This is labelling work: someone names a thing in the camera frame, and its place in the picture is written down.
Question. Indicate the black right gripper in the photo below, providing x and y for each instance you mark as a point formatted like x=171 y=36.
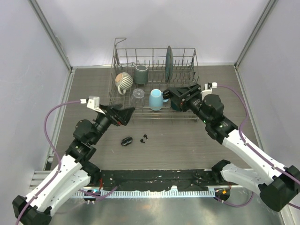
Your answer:
x=180 y=95

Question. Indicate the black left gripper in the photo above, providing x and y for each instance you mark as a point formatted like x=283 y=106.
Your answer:
x=123 y=115

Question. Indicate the black earbud charging case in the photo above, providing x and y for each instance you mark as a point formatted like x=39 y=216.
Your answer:
x=126 y=141

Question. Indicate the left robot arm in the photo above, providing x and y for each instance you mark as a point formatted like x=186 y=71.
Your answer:
x=74 y=169

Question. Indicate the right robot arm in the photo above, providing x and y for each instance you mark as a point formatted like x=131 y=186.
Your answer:
x=275 y=183

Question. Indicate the dark green mug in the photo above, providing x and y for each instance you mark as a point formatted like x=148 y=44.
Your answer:
x=174 y=106

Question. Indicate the clear drinking glass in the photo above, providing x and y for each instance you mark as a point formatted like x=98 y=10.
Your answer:
x=137 y=99

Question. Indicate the light blue mug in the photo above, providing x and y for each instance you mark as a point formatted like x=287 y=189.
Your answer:
x=156 y=100

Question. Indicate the dark teal plate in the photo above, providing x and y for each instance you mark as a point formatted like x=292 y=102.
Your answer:
x=169 y=64

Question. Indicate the striped beige mug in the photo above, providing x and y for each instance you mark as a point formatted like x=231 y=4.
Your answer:
x=123 y=82

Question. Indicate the grey ceramic cup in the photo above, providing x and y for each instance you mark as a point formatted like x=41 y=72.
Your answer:
x=141 y=74

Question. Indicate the grey wire dish rack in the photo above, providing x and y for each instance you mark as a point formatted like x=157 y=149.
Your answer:
x=185 y=73

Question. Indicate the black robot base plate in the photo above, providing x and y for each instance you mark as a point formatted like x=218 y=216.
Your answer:
x=158 y=180

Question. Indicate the white slotted cable duct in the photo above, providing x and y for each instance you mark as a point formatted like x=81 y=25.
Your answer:
x=172 y=193

